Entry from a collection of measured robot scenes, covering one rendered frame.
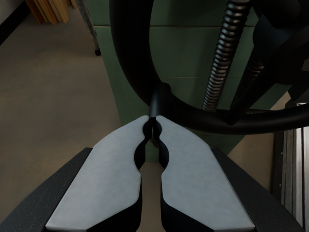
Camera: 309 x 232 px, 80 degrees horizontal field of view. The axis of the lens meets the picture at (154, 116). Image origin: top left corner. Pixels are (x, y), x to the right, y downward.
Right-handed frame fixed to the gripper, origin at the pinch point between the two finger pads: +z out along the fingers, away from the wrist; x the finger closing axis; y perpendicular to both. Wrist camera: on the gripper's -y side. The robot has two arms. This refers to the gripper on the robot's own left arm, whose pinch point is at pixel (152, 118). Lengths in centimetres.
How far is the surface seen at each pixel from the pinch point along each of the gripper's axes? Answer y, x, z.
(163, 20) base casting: -5.8, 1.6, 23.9
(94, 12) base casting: -6.8, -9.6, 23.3
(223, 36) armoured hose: -4.2, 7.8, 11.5
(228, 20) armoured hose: -5.8, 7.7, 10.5
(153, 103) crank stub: 0.3, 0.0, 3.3
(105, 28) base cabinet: -4.3, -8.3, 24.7
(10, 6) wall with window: -14, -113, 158
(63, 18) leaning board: -6, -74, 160
